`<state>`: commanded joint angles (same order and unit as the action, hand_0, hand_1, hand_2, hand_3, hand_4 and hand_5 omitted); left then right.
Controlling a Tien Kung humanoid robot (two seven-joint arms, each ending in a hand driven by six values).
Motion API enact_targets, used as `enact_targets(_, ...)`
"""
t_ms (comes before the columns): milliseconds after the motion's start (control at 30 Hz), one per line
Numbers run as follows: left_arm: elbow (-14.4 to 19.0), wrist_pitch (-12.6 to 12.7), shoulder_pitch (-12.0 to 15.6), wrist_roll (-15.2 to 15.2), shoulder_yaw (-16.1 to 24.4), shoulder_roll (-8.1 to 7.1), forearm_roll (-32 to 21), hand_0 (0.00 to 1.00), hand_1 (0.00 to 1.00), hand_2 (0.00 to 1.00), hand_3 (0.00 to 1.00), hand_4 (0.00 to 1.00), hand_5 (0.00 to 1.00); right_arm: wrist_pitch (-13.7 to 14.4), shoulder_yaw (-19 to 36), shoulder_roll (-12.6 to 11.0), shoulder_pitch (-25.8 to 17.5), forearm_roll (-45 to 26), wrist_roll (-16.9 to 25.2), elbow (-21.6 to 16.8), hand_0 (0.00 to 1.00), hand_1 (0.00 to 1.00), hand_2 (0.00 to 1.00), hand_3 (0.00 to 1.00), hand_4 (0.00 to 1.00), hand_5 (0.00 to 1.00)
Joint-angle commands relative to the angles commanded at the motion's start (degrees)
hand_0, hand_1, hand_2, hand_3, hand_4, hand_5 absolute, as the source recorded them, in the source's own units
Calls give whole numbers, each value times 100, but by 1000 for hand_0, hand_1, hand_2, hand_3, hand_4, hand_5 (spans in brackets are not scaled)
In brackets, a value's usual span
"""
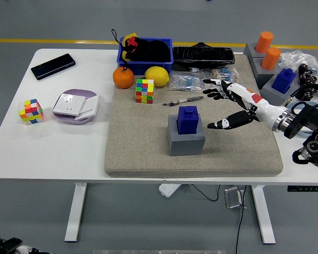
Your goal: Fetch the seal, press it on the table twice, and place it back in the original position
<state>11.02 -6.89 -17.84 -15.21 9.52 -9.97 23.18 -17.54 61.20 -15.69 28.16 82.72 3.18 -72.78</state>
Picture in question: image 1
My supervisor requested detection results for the white table leg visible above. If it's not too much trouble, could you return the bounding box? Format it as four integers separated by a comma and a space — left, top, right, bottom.
64, 182, 88, 243
250, 184, 276, 244

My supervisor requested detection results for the silver metal bracket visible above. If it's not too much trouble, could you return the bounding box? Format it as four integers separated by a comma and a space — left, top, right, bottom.
224, 186, 248, 210

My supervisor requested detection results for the black stand base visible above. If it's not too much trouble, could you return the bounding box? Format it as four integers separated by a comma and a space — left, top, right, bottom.
192, 41, 215, 49

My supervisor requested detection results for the blue square seal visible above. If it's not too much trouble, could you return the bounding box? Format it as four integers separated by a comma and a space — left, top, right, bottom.
271, 68, 297, 94
176, 105, 201, 135

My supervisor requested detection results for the purple plate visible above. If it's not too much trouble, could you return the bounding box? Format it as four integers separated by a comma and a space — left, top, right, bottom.
52, 88, 99, 125

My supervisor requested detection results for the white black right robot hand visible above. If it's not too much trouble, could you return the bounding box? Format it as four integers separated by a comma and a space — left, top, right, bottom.
202, 78, 283, 131

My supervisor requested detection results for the silver black pen tool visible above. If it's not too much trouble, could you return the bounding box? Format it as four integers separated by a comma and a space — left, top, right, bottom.
162, 96, 205, 107

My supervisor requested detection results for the grey seal holder block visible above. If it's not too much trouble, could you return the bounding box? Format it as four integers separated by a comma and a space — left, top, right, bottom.
167, 114, 206, 157
259, 75, 300, 109
251, 57, 281, 90
243, 42, 267, 63

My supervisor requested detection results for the dark brown knobs cluster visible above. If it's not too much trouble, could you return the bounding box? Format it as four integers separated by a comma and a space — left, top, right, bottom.
296, 63, 318, 101

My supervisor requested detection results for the black smartphone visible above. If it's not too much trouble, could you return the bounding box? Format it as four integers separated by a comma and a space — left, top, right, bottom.
30, 53, 76, 81

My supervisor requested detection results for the orange cylinder seal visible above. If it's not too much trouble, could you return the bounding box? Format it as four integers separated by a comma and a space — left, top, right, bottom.
261, 47, 282, 71
254, 31, 274, 53

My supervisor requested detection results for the orange fruit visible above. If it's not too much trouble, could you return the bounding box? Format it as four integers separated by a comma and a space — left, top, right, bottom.
112, 67, 135, 89

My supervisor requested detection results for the yellow lemon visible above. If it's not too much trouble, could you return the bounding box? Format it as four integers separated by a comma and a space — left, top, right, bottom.
144, 66, 171, 88

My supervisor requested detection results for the black wrapped keyboard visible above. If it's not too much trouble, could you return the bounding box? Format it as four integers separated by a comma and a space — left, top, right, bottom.
172, 46, 236, 71

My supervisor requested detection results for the white wall switch panel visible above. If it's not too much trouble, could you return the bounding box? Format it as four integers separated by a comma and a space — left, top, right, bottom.
74, 95, 100, 122

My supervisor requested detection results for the colourful puzzle cube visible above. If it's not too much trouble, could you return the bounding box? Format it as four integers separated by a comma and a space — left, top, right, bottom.
18, 98, 45, 126
135, 78, 155, 104

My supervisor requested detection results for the yellow red toy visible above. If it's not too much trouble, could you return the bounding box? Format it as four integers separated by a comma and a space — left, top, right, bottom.
120, 32, 138, 61

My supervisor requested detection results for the white power strip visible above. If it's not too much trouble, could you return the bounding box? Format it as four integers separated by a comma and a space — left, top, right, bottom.
158, 183, 181, 198

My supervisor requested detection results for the black floor cable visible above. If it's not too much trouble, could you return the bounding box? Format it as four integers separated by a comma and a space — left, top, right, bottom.
234, 184, 248, 254
190, 184, 222, 202

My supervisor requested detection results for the blue plastic bin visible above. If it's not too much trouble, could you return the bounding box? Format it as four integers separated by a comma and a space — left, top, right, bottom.
116, 37, 174, 77

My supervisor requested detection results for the grey-brown fabric mat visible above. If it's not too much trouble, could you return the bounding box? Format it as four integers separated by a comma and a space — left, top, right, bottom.
104, 54, 284, 178

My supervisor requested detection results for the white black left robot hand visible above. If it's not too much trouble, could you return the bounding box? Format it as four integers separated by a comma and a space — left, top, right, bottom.
0, 237, 52, 254

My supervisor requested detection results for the crumpled clear plastic bag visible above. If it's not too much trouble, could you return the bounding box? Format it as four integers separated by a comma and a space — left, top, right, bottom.
278, 48, 318, 106

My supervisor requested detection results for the clear bag of resistors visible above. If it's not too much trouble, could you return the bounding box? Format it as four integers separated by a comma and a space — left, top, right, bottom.
209, 66, 241, 87
168, 71, 211, 93

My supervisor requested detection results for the white wall socket panel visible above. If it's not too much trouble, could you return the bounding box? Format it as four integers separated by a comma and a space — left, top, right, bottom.
52, 93, 89, 117

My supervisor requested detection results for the black table control panel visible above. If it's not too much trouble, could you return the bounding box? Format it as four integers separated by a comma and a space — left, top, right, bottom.
287, 185, 318, 192

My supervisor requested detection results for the black drawstring pouch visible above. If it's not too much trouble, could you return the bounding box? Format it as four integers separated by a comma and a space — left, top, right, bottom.
111, 28, 172, 71

